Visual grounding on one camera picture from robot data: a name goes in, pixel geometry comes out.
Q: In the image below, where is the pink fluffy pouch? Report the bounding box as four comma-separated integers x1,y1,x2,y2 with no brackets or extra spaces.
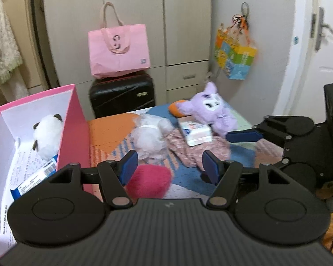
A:
126,164,172,198

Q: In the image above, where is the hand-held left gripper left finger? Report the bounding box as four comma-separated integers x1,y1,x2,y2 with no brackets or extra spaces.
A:
46,150,138,210

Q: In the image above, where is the black wall hook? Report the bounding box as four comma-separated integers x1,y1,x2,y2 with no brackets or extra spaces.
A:
240,2,250,31

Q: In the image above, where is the printed paper sheet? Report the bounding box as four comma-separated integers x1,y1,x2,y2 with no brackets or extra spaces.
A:
0,141,59,255

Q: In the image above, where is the light wooden cabinet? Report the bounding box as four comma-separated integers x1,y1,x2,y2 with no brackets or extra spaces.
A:
6,0,48,89

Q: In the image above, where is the orange toy ball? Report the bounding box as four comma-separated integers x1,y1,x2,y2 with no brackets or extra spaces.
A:
168,99,189,117

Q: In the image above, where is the white fleece robe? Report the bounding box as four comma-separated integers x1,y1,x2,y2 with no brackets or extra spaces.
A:
0,0,23,89

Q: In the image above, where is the clear plastic bag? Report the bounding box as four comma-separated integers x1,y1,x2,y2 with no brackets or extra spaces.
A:
205,70,220,82

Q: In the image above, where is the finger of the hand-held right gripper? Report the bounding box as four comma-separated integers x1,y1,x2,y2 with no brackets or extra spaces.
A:
226,115,315,147
266,155,293,171

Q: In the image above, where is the floral cloth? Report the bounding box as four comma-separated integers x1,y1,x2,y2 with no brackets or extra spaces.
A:
166,129,232,168

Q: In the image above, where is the blue packet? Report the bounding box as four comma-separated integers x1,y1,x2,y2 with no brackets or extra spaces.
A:
10,159,58,201

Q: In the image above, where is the grey wardrobe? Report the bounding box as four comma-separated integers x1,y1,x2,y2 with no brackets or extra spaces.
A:
42,0,213,106

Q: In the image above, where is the metal door handle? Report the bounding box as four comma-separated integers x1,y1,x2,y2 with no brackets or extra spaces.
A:
311,6,333,52

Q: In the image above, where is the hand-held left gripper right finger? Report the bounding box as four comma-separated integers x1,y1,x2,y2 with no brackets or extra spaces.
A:
202,150,293,209

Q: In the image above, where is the white fluffy mesh ball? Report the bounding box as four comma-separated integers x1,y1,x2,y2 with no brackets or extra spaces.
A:
130,115,174,164

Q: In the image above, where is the white door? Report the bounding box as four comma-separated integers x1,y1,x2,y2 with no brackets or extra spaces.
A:
275,0,333,122

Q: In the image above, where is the white panda plush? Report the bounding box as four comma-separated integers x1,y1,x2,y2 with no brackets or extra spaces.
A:
33,113,64,160

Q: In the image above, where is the white tissue packet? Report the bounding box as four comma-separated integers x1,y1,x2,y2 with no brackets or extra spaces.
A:
178,118,214,146

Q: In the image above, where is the pink tote bag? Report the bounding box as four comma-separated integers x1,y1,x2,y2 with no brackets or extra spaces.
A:
88,2,152,79

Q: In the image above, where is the purple plush toy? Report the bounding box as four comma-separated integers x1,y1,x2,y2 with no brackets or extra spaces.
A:
176,82,238,137

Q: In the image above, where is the colourful gift bag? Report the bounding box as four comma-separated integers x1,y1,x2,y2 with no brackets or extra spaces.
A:
214,14,258,80

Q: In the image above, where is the pink cardboard box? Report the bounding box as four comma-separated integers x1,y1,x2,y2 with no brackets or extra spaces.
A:
0,84,91,258

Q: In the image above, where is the black suitcase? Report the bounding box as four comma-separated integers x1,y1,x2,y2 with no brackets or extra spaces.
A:
89,72,156,119

